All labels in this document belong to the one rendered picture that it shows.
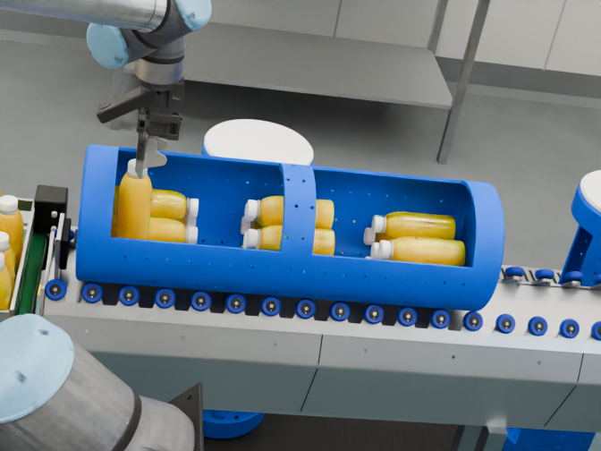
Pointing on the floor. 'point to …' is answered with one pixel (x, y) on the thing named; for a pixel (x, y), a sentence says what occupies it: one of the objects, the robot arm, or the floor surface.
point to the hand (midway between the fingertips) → (137, 166)
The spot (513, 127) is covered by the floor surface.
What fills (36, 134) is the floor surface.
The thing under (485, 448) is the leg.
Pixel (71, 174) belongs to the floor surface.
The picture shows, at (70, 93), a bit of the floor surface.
